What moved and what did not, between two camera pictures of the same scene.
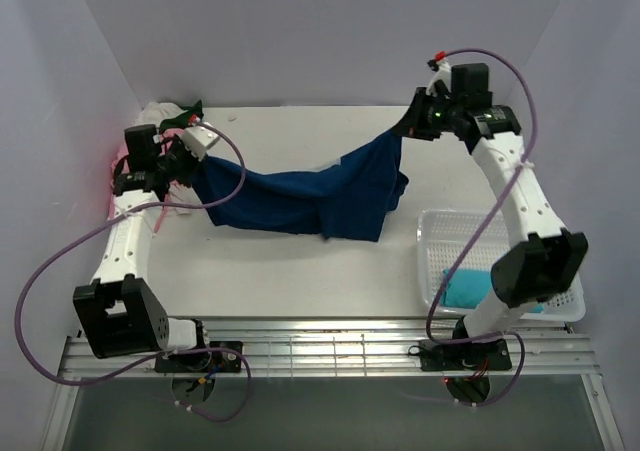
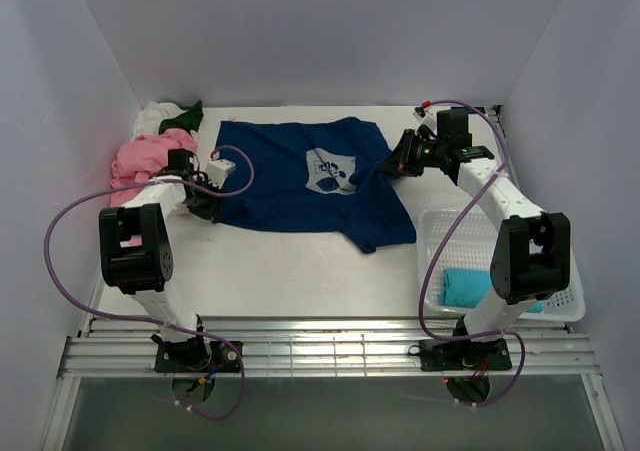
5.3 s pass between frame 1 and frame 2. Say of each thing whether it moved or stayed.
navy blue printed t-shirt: moved
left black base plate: stayed
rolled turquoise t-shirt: stayed
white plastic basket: stayed
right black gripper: moved
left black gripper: moved
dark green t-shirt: stayed
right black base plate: stayed
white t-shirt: stayed
